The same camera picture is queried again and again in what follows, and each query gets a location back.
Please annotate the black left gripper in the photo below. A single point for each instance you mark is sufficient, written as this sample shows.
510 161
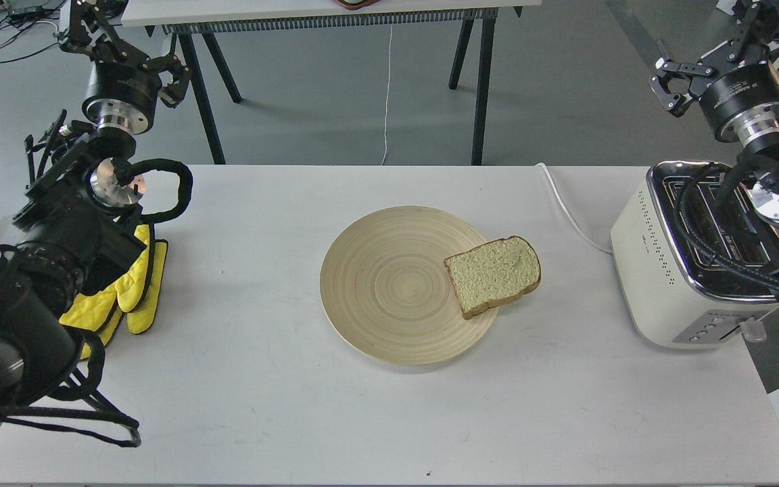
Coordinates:
125 84

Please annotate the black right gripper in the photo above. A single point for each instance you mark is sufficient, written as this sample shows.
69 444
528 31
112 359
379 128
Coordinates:
735 84

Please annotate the slice of bread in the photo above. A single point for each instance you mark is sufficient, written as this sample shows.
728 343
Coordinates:
493 274

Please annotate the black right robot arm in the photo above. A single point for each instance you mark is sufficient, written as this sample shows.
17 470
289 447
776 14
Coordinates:
756 172

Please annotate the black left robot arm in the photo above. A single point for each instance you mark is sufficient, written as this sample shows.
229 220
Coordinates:
85 201

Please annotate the cream and chrome toaster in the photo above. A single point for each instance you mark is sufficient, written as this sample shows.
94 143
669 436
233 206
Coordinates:
677 297

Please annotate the white background table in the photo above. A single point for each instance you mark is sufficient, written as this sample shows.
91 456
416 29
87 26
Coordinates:
184 19

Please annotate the brown object on background table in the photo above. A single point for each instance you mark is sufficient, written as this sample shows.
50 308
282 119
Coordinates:
355 4

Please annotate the yellow oven mitt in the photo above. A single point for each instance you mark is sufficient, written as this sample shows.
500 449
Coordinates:
133 299

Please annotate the round wooden plate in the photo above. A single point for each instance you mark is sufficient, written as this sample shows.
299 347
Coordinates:
386 291

